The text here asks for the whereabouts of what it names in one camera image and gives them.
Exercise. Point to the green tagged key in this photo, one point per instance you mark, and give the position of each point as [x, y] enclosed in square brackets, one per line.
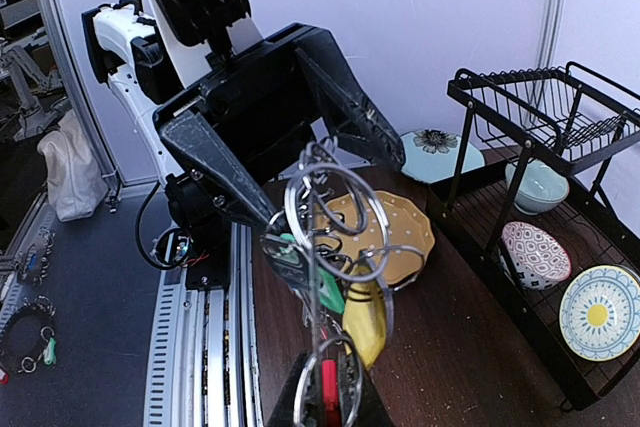
[290, 263]

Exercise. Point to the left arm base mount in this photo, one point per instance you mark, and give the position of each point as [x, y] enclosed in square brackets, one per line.
[190, 252]

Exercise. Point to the spare keyring on floor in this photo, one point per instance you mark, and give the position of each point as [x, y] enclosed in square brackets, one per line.
[28, 339]
[32, 265]

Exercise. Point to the red handled keyring with keys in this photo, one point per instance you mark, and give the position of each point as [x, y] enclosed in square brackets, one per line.
[342, 225]

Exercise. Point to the black wire dish rack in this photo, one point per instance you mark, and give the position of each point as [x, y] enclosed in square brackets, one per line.
[574, 120]

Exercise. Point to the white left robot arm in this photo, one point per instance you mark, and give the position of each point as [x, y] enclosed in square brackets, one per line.
[127, 53]

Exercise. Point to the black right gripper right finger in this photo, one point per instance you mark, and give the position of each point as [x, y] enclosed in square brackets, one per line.
[372, 411]

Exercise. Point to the white tote bag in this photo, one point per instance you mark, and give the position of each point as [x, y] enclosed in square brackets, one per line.
[75, 186]

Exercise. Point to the light blue plate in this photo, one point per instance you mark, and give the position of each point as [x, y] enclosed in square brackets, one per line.
[430, 155]

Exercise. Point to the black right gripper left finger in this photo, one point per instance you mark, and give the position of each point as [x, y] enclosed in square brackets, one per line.
[297, 404]

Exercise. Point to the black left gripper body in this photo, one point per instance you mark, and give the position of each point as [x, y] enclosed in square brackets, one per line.
[266, 79]

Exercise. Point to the pink patterned bowl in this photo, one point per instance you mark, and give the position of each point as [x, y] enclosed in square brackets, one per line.
[539, 261]

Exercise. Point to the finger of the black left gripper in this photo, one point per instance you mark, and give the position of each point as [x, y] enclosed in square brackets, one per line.
[231, 161]
[349, 115]

